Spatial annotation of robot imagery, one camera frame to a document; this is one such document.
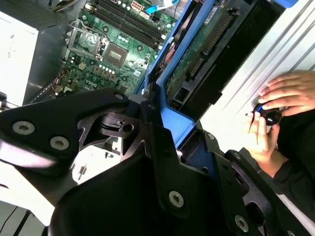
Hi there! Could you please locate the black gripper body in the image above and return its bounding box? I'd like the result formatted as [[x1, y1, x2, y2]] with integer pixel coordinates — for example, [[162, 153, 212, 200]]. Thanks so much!
[[48, 152, 231, 236]]

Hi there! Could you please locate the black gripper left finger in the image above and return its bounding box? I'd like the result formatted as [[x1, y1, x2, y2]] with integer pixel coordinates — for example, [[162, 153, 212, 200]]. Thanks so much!
[[0, 88, 190, 219]]

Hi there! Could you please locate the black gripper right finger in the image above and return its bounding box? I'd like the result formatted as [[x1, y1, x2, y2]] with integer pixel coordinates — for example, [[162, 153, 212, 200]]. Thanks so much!
[[196, 123, 315, 236]]

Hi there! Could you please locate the round black tool blue ring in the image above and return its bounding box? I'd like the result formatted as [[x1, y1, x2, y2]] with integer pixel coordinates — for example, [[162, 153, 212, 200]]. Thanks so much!
[[253, 103, 283, 126]]

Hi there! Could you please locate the person's left hand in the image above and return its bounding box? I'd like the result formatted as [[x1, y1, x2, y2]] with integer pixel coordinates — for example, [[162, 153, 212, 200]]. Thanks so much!
[[242, 111, 290, 178]]

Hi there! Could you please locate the person's right hand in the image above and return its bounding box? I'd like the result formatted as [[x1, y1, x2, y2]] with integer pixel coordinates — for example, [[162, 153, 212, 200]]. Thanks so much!
[[258, 70, 315, 118]]

